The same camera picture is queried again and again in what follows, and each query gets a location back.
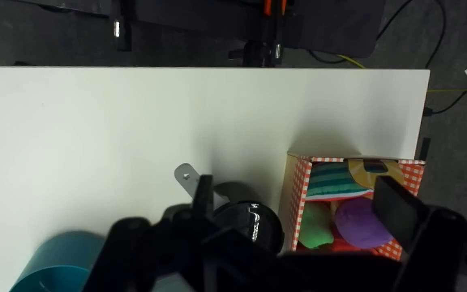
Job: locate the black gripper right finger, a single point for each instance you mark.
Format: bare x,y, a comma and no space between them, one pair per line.
432,238

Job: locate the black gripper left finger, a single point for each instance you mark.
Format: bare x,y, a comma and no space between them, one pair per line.
138,256

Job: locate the red checkered cardboard box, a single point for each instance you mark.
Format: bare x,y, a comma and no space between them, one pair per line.
327,202

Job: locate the teal cooking pot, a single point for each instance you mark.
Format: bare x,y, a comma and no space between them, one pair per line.
62,262

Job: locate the purple plush ball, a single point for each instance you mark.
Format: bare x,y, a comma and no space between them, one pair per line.
359,225

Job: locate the green plush toy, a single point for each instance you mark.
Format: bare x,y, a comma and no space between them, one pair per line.
315,225

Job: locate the teal striped plush toy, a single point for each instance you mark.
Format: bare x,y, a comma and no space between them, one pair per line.
333,180

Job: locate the small black lidded pot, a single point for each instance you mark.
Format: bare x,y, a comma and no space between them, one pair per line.
233,204

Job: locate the orange handled clamp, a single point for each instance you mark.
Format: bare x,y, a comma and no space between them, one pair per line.
268,50

